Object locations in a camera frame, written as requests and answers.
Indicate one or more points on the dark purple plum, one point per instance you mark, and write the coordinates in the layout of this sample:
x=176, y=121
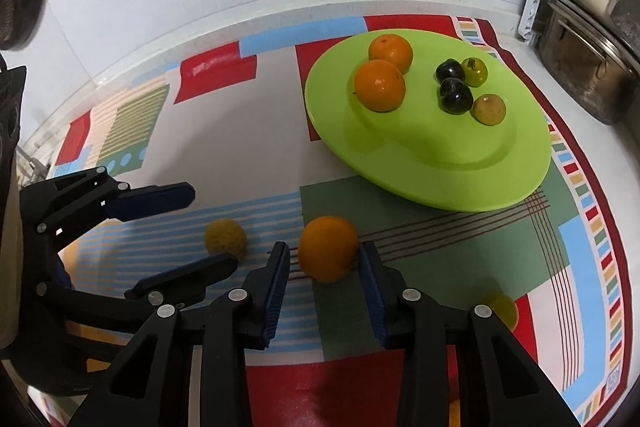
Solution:
x=455, y=96

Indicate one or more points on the large orange front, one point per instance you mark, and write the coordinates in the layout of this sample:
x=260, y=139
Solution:
x=327, y=249

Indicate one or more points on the small orange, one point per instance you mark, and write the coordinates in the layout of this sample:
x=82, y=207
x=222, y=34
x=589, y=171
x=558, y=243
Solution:
x=394, y=49

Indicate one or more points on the brown longan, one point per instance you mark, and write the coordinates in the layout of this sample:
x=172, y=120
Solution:
x=489, y=109
x=226, y=236

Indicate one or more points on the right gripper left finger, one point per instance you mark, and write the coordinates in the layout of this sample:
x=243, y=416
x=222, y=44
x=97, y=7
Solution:
x=147, y=383

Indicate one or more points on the green plate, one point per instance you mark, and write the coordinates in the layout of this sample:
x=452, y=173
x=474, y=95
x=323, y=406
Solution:
x=420, y=152

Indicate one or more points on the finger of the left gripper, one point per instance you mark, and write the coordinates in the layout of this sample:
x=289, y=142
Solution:
x=185, y=285
x=74, y=204

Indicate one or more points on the green yellow plum front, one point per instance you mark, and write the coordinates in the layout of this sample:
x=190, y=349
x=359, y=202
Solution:
x=505, y=308

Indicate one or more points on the steel cooking pot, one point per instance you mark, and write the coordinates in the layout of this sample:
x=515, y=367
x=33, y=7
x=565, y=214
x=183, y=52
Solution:
x=592, y=66

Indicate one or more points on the colourful patterned table mat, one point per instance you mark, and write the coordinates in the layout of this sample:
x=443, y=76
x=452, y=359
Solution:
x=226, y=113

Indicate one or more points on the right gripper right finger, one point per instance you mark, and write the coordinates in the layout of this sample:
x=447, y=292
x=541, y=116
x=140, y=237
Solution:
x=500, y=384

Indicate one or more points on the black frying pan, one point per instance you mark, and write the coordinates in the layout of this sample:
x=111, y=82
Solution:
x=19, y=19

